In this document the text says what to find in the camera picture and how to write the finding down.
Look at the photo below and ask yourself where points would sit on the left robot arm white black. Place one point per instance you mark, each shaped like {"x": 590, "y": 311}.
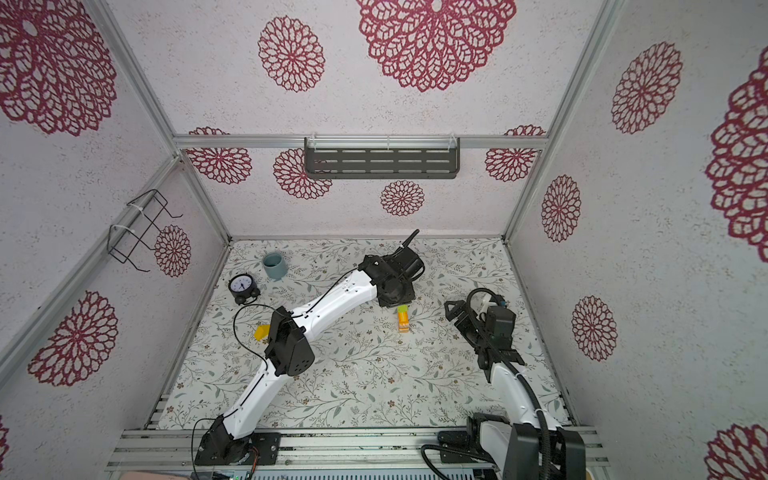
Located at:
{"x": 289, "y": 353}

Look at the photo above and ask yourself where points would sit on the black alarm clock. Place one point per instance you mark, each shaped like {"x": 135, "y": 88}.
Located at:
{"x": 243, "y": 288}

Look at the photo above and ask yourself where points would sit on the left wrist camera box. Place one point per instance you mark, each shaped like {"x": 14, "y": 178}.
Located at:
{"x": 406, "y": 263}

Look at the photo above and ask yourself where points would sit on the yellow house-shaped block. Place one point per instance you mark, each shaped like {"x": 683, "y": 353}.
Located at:
{"x": 261, "y": 332}

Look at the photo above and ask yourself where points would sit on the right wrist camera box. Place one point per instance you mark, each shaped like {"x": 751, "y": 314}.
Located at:
{"x": 500, "y": 323}

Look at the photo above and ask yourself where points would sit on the aluminium front rail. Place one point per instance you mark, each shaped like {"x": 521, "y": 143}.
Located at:
{"x": 332, "y": 448}

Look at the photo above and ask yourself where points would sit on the teal ceramic cup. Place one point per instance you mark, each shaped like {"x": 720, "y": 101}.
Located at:
{"x": 275, "y": 265}

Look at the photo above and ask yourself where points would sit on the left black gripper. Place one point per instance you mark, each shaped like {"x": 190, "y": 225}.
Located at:
{"x": 386, "y": 303}

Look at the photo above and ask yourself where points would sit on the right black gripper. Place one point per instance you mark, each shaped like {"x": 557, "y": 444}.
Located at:
{"x": 461, "y": 325}

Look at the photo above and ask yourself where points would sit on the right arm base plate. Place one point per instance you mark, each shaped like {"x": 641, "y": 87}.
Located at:
{"x": 460, "y": 447}

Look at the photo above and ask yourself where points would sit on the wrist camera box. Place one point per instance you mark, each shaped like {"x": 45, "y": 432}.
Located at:
{"x": 406, "y": 263}
{"x": 500, "y": 323}

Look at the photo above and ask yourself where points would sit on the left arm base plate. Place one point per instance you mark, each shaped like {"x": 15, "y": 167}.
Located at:
{"x": 264, "y": 449}

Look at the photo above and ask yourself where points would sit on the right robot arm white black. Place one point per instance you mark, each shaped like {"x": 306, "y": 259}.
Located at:
{"x": 526, "y": 442}

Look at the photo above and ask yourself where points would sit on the dark grey wall shelf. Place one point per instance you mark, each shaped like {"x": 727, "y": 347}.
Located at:
{"x": 382, "y": 159}

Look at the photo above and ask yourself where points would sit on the black wire wall rack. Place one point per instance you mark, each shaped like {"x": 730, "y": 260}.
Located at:
{"x": 126, "y": 237}

